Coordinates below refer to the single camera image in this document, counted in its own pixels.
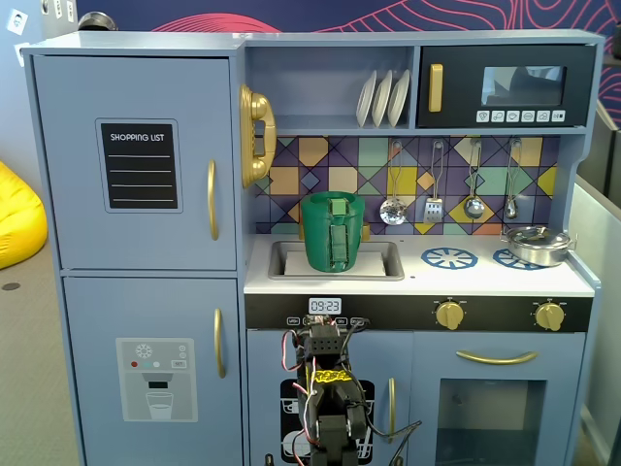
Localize yellow beanbag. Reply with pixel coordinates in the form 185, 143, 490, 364
0, 159, 49, 271

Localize steel toy spoon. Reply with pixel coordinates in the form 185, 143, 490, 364
503, 139, 523, 220

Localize green 3D printed cup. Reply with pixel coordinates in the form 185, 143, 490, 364
299, 190, 365, 273

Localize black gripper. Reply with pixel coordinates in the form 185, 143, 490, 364
308, 323, 343, 358

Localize gold stove knob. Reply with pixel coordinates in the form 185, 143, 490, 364
435, 300, 466, 331
535, 301, 567, 332

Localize steel slotted skimmer spoon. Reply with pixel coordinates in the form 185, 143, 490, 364
379, 140, 408, 227

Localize blue dishwasher door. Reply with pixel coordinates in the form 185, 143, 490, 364
246, 329, 414, 466

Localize black power cable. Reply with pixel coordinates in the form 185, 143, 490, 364
368, 419, 423, 466

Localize grey partition panel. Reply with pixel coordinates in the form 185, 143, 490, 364
567, 96, 621, 466

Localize blue toy play kitchen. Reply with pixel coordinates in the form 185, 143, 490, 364
21, 29, 605, 466

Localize white toy plate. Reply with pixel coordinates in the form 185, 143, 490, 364
386, 69, 411, 128
356, 69, 378, 128
372, 69, 394, 128

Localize grey toy sink basin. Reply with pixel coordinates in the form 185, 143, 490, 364
267, 240, 406, 282

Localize blue oven door with window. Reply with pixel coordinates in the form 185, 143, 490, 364
411, 332, 587, 466

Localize gold curved cabinet door handle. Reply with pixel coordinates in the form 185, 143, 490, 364
207, 158, 220, 242

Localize metal bowl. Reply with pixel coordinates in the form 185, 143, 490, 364
77, 11, 118, 33

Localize steel slotted spatula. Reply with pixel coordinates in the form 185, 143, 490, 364
423, 140, 445, 225

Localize blue shopping list cabinet door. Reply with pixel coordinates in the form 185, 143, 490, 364
31, 53, 239, 272

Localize gold toy telephone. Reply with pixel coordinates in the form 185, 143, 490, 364
239, 83, 278, 189

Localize gold fridge door handle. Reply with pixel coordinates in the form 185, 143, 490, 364
213, 308, 227, 380

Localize white wall sockets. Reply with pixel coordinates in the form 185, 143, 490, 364
39, 0, 77, 23

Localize blue water dispenser fridge door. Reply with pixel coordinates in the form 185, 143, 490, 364
61, 276, 245, 466

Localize digital clock display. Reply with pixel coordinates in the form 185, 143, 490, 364
309, 296, 343, 316

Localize steel toy ladle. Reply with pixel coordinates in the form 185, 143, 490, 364
463, 139, 486, 219

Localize black toy microwave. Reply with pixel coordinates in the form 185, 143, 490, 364
416, 45, 597, 130

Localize steel pot with lid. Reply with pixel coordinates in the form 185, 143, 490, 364
500, 225, 579, 268

